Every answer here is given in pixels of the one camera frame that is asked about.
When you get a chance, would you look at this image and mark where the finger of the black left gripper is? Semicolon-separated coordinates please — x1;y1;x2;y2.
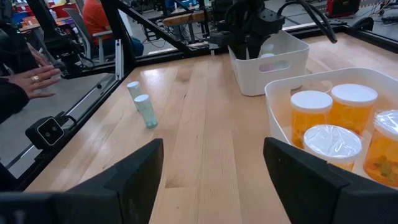
248;39;262;59
231;43;249;60

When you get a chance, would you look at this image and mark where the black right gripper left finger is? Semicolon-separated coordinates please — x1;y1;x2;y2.
67;138;165;224

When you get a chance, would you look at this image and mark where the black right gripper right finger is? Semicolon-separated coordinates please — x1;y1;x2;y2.
263;138;349;224

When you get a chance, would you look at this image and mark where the plastic-wrapped orange pill bottle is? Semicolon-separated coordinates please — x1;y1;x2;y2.
303;124;363;172
363;109;398;188

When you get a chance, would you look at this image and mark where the white plastic bin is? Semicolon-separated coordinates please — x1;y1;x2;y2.
264;67;398;190
228;29;311;96

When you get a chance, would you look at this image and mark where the wooden bench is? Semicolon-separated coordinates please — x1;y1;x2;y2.
162;11;206;27

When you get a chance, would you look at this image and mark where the red box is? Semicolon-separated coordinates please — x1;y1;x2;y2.
325;0;362;19

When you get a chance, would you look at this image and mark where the person's hand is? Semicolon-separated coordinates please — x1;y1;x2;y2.
6;65;62;100
26;42;52;67

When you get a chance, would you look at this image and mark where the person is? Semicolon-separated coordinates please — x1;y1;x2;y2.
0;18;40;125
82;0;146;57

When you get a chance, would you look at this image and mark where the grey office chair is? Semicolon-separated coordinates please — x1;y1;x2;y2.
63;7;113;65

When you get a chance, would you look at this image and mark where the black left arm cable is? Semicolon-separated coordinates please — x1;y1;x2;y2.
276;0;338;44

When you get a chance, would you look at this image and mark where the black table-level camera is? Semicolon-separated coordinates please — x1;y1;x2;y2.
24;113;77;151

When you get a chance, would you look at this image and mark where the silver aluminium bracket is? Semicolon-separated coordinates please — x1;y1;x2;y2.
114;39;125;81

